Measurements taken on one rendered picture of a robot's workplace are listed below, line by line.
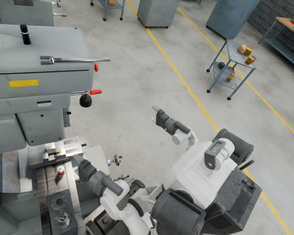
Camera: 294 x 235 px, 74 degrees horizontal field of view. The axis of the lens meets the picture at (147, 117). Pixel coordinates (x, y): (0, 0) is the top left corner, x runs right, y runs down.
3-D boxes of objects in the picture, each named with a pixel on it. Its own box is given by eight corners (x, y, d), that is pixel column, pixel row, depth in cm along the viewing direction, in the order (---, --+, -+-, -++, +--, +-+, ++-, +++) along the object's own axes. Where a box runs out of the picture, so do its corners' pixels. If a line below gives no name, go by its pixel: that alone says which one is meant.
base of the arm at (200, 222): (199, 229, 68) (212, 206, 63) (185, 259, 57) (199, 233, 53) (163, 203, 74) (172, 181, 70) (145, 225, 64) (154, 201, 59)
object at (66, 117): (69, 121, 119) (67, 98, 103) (70, 127, 117) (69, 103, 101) (62, 122, 117) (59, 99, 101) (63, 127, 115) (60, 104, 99)
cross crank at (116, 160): (118, 156, 197) (120, 150, 188) (122, 167, 191) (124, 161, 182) (102, 160, 190) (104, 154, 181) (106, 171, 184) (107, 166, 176)
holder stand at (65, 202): (69, 197, 130) (68, 187, 115) (78, 232, 119) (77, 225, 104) (49, 204, 124) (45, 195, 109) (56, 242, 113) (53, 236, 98)
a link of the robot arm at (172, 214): (192, 231, 68) (202, 210, 60) (180, 254, 62) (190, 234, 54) (164, 210, 73) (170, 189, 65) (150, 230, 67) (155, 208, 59)
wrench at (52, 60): (108, 57, 78) (108, 55, 77) (111, 63, 76) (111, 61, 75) (40, 57, 68) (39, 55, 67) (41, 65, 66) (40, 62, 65)
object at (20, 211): (97, 169, 229) (102, 143, 184) (105, 196, 212) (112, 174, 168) (17, 190, 193) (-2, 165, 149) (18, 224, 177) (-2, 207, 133)
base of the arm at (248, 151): (251, 155, 90) (257, 142, 82) (235, 174, 86) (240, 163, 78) (222, 136, 99) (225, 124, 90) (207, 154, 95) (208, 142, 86)
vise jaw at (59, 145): (62, 139, 146) (62, 136, 143) (66, 156, 139) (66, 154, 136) (53, 141, 144) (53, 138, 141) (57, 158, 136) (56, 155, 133)
